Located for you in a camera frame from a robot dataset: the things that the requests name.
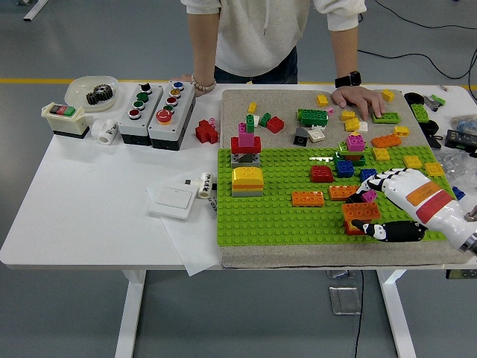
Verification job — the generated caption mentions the clear plastic bag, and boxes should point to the clear plastic bag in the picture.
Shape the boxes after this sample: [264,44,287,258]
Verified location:
[434,147,477,195]

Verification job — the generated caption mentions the white labelled pipe fitting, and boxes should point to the white labelled pipe fitting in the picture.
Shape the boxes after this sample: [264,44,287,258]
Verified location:
[196,172,218,200]

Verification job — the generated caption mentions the person's left hand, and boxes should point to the person's left hand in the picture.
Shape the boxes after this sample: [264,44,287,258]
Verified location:
[330,85,387,121]

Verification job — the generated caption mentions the white wall switch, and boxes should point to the white wall switch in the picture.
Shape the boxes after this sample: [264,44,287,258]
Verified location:
[148,185,198,221]

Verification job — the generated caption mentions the black metal gears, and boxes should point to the black metal gears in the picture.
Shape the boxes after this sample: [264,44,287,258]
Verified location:
[85,84,115,107]

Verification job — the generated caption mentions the black device box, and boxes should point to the black device box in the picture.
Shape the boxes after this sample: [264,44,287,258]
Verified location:
[445,129,477,152]

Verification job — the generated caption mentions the black table control panel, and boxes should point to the black table control panel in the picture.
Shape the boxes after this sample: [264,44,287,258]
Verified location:
[445,268,477,280]

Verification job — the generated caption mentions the green studded brick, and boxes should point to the green studded brick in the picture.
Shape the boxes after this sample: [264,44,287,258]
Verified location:
[409,103,430,122]

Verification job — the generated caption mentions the plastic bag with blue parts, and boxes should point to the plastic bag with blue parts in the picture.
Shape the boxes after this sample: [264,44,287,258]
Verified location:
[450,114,477,134]

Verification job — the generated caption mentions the grey furniture foot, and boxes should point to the grey furniture foot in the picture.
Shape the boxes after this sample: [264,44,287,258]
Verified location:
[22,0,49,22]

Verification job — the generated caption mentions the metal under-table bracket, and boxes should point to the metal under-table bracket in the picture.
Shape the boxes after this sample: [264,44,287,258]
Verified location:
[326,268,356,280]

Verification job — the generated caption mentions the person's torso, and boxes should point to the person's torso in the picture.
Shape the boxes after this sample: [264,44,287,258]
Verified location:
[180,0,368,85]

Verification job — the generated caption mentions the grey-brown foam mat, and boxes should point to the grey-brown foam mat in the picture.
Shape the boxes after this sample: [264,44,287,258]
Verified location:
[218,88,477,270]

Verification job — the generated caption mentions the metal floor socket plate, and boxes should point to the metal floor socket plate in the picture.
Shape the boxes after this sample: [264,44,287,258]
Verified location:
[328,285,362,316]

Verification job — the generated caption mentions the grey four-button control box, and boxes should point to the grey four-button control box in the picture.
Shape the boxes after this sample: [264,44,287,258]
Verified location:
[117,82,164,146]

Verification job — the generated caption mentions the red cross-shaped brick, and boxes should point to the red cross-shaped brick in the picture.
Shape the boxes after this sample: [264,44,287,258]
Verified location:
[195,119,220,145]

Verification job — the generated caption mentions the white table leg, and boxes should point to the white table leg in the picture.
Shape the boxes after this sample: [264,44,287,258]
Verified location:
[114,268,147,358]
[376,268,417,358]

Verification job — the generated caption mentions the dark green brick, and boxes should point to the dark green brick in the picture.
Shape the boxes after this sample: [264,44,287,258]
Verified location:
[333,152,367,168]

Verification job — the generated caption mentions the white pipe tee fitting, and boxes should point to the white pipe tee fitting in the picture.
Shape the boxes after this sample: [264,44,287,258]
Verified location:
[90,118,119,145]

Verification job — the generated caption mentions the green two-by-four plate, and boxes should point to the green two-by-four plate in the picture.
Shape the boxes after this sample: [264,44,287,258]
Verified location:
[371,110,402,125]

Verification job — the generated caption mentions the orange thin plate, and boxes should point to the orange thin plate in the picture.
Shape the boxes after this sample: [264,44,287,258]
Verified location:
[231,182,264,193]

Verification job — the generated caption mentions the green two-by-four brick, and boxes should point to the green two-by-four brick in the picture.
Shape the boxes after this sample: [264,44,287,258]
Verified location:
[296,107,330,127]

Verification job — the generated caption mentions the black floor cable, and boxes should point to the black floor cable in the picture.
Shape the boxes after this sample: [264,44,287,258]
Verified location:
[372,0,477,31]
[357,48,477,80]

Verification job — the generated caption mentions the beige red-green switch box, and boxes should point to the beige red-green switch box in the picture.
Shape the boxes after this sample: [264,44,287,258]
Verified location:
[40,102,91,140]

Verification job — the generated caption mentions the bead bracelet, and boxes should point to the bead bracelet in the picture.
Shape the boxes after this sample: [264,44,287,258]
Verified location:
[191,72,218,93]

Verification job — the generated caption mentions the green studded baseplate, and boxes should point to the green studded baseplate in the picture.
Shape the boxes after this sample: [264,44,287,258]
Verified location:
[215,146,463,248]

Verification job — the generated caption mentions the tall pink brick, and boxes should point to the tall pink brick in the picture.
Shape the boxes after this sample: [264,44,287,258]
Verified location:
[238,122,255,149]

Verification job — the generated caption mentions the black hanging cable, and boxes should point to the black hanging cable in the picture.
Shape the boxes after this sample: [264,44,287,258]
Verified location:
[353,268,365,358]

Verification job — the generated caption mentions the yellow curved brick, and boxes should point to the yellow curved brick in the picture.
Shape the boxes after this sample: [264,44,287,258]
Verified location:
[231,166,264,186]

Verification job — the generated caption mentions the lime green plate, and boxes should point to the lime green plate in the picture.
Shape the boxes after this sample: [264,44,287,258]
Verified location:
[337,141,372,157]

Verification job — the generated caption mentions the black smartwatch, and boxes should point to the black smartwatch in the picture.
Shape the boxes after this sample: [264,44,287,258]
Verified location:
[334,70,362,89]

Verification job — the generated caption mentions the grey emergency-stop control box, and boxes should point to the grey emergency-stop control box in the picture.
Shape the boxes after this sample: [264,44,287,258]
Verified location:
[148,80,197,152]

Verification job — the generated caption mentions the red curved brick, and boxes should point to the red curved brick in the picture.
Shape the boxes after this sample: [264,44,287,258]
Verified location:
[310,165,335,183]

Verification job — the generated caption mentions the white paper sheet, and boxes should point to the white paper sheet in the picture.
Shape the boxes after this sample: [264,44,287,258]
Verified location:
[145,182,224,277]

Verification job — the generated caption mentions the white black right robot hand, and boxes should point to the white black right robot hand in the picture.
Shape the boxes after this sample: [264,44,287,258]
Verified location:
[351,167,477,249]

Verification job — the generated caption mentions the red two-by-two brick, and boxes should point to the red two-by-two brick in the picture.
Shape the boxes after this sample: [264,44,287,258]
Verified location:
[265,116,285,134]

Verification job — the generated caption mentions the red square brick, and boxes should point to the red square brick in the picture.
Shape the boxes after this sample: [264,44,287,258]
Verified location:
[344,219,368,236]

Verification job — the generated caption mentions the grey and green tool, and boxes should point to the grey and green tool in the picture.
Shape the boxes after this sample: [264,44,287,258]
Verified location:
[423,94,447,112]

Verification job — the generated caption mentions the grey arch brick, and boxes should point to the grey arch brick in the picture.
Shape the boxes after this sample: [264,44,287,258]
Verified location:
[230,151,262,169]

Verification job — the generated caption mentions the white table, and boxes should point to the white table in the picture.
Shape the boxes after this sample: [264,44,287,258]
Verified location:
[0,79,477,358]

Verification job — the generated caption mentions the orange two-by-four brick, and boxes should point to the orange two-by-four brick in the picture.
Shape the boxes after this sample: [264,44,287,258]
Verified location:
[328,185,361,203]
[370,134,403,148]
[291,191,325,208]
[341,202,382,224]

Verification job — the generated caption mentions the wide red brick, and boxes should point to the wide red brick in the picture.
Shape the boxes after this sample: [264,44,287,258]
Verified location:
[230,136,262,155]

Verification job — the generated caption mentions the person's right hand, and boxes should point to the person's right hand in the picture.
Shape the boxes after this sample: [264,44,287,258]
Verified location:
[168,72,216,98]

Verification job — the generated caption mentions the white oval dish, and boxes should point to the white oval dish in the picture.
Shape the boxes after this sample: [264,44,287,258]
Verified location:
[64,75,120,113]

